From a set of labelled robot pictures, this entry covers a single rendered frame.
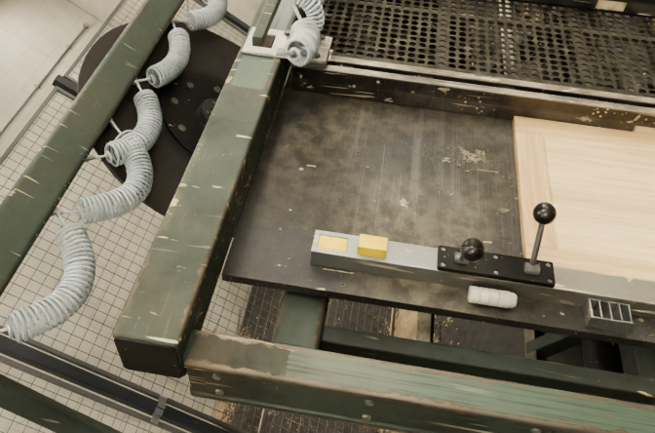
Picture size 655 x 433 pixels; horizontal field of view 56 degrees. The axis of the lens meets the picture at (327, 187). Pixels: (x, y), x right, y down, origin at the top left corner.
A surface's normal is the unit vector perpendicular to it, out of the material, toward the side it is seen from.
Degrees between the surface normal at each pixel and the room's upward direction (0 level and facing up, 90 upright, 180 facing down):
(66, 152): 90
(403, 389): 57
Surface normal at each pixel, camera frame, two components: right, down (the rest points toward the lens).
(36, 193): 0.57, -0.50
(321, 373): 0.05, -0.69
